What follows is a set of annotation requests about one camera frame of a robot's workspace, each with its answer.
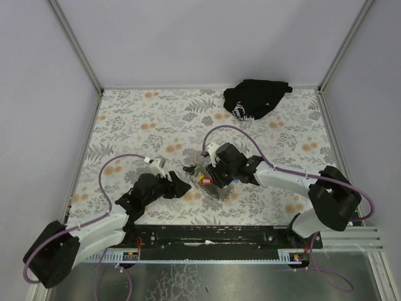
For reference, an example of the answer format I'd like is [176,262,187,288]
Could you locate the steel key holder with rings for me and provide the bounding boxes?
[194,171,234,201]

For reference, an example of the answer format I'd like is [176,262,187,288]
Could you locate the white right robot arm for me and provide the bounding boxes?
[202,142,362,238]

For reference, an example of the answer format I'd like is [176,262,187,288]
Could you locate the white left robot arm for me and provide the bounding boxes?
[23,171,191,288]

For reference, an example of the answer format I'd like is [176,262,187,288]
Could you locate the black key fob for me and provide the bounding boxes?
[182,166,195,174]

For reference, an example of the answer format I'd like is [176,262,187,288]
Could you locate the red key tag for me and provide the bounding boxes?
[201,178,213,185]

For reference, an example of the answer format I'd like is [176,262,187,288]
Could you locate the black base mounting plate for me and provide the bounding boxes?
[115,225,312,250]

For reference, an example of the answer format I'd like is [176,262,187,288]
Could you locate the floral patterned table mat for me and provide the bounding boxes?
[68,89,336,225]

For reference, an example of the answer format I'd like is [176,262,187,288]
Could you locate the black cloth with logo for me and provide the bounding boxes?
[223,79,293,121]

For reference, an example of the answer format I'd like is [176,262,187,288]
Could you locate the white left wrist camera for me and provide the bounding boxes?
[144,157,166,178]

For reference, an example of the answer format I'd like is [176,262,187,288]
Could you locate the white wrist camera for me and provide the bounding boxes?
[201,143,220,167]
[144,157,166,178]

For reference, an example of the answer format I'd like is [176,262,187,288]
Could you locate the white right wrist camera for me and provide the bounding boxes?
[201,143,220,167]

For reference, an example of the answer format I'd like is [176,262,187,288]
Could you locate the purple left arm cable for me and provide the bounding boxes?
[23,153,151,301]

